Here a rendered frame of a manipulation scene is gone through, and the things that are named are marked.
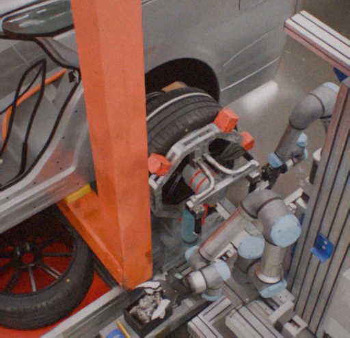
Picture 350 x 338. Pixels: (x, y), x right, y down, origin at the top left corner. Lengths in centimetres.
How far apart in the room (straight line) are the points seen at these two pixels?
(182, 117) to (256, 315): 96
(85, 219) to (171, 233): 67
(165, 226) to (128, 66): 182
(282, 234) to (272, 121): 236
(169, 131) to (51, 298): 101
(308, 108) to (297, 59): 230
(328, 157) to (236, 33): 124
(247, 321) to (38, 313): 104
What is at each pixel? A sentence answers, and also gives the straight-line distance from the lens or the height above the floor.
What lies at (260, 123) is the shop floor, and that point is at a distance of 476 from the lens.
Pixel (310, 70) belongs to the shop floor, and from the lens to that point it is 520.
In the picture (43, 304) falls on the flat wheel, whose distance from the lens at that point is 343.
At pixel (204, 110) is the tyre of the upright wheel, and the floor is 116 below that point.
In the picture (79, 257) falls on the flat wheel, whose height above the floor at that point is 50.
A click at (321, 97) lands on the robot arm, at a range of 302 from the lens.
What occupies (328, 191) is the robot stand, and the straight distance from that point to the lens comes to 251.
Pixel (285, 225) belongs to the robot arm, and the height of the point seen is 146.
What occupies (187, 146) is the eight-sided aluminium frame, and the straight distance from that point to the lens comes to 312.
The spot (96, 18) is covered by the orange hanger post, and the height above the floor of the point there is 221.
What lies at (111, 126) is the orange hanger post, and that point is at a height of 174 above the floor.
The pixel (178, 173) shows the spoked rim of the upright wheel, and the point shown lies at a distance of 342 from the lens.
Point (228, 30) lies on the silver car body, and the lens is 341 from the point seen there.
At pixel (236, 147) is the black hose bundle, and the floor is 105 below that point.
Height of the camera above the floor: 350
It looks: 51 degrees down
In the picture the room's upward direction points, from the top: straight up
